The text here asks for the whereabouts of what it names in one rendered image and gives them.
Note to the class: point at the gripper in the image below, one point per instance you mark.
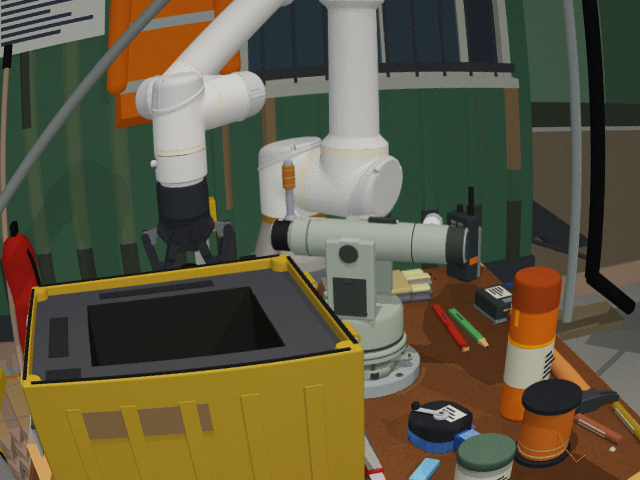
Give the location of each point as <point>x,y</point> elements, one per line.
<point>182,212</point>

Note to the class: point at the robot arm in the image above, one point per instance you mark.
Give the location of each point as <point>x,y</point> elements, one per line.
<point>350,75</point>

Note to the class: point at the orange slewing grip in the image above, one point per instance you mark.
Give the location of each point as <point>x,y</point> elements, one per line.
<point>288,176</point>

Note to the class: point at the dark round knob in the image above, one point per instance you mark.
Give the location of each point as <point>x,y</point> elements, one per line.
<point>348,253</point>

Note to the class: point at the grey-green theodolite body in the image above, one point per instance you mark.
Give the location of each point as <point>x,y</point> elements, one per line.
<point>365,240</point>

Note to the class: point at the white round knob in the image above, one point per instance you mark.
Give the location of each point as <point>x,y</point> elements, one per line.
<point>432,218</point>

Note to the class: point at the dark grey objective cap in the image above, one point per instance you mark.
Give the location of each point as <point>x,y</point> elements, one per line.
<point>457,243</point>

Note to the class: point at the yellow instrument case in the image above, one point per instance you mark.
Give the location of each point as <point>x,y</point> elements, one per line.
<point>200,400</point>

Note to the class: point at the red fire extinguisher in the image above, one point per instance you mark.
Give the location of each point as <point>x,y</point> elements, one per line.
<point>20,280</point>

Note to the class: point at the grey slanted pole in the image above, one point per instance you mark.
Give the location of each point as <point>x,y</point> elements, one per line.
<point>65,110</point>

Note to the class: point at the orange safety vest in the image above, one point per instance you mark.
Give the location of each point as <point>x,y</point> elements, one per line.
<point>150,40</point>

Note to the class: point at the stack of folded cloths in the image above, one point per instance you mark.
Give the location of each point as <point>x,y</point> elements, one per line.
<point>411,285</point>

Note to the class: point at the white notice board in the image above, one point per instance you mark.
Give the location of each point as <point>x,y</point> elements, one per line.
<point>50,20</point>

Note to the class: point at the red pencil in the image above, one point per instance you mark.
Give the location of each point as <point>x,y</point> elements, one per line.
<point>450,327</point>

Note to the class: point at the black handheld radio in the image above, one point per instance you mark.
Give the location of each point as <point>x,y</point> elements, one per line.
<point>464,247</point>

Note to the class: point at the red and white folding rule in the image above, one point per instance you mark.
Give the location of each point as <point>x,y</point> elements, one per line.
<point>372,460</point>

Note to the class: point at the green pencil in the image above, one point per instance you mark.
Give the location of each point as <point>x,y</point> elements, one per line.
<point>467,327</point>

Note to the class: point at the black and blue tape reel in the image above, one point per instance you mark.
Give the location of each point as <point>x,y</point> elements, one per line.
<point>437,425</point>

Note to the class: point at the small black labelled box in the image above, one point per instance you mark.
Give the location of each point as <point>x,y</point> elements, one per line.
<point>494,302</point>

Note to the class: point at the dark window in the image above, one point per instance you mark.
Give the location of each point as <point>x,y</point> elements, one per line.
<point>425,35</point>

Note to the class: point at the light blue eraser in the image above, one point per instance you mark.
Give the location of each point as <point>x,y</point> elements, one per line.
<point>425,469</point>

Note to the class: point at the orange and white spray can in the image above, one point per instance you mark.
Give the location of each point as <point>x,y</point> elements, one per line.
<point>532,340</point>

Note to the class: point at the green-lidded jar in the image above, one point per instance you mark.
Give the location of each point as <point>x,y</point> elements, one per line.
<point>485,457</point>

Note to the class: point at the grey curved pole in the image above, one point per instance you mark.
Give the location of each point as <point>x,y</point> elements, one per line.
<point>575,150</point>

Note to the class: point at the black bent pipe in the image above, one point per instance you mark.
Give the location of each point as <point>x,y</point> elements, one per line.
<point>596,150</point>

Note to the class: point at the salmon crayon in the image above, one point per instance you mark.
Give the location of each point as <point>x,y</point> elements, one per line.
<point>597,427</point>

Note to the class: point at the yellow marker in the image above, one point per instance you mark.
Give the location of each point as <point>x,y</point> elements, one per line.
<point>627,421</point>

